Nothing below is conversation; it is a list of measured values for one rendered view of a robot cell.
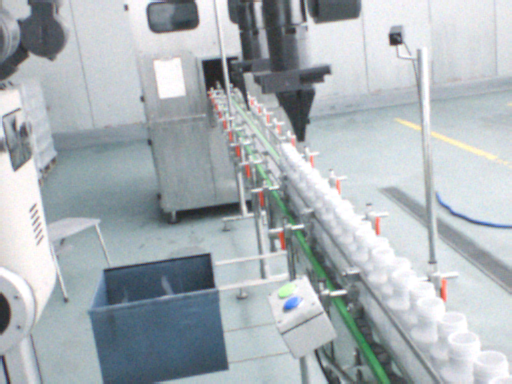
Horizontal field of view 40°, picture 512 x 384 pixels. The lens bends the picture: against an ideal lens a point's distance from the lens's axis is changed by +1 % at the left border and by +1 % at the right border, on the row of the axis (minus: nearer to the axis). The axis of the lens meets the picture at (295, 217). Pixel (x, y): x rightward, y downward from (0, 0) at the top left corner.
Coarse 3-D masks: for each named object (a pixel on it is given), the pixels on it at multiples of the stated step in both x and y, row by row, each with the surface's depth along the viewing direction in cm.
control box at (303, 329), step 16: (304, 288) 120; (272, 304) 120; (304, 304) 114; (320, 304) 113; (288, 320) 112; (304, 320) 113; (320, 320) 113; (288, 336) 113; (304, 336) 113; (320, 336) 114; (336, 336) 114; (304, 352) 114; (320, 352) 121; (320, 368) 127; (336, 368) 123
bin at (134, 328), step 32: (192, 256) 201; (256, 256) 199; (96, 288) 183; (128, 288) 200; (160, 288) 202; (192, 288) 203; (224, 288) 178; (96, 320) 170; (128, 320) 171; (160, 320) 172; (192, 320) 174; (128, 352) 173; (160, 352) 174; (192, 352) 176; (224, 352) 177; (288, 352) 186
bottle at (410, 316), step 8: (416, 288) 105; (424, 288) 105; (432, 288) 102; (416, 296) 102; (424, 296) 102; (432, 296) 102; (416, 304) 102; (408, 312) 104; (416, 312) 103; (408, 320) 103; (416, 320) 102; (408, 328) 103; (408, 352) 105; (408, 360) 105; (408, 368) 106
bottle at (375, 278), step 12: (372, 252) 120; (384, 252) 122; (372, 264) 120; (384, 264) 119; (372, 276) 120; (384, 276) 119; (372, 288) 120; (372, 300) 121; (372, 312) 122; (372, 336) 124; (384, 336) 121
